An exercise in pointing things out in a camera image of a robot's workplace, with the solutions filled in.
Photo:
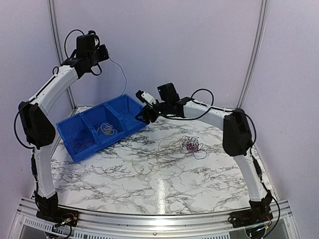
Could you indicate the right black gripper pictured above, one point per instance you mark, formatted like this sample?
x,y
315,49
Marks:
x,y
145,112

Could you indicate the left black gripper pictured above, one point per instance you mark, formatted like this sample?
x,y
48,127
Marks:
x,y
104,56

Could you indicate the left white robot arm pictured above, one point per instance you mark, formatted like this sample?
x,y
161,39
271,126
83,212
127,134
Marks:
x,y
39,131

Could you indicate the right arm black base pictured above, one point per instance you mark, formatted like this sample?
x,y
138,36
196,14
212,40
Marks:
x,y
258,212

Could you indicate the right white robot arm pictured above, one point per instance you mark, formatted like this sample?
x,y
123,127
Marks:
x,y
239,133

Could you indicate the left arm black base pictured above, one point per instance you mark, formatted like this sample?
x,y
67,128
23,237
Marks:
x,y
49,210

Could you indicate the blue three-compartment plastic bin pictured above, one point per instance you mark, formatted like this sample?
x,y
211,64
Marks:
x,y
99,127

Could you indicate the aluminium front rail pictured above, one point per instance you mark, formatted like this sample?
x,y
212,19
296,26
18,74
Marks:
x,y
102,225

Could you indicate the right aluminium corner post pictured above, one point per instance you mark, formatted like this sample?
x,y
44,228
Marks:
x,y
254,54

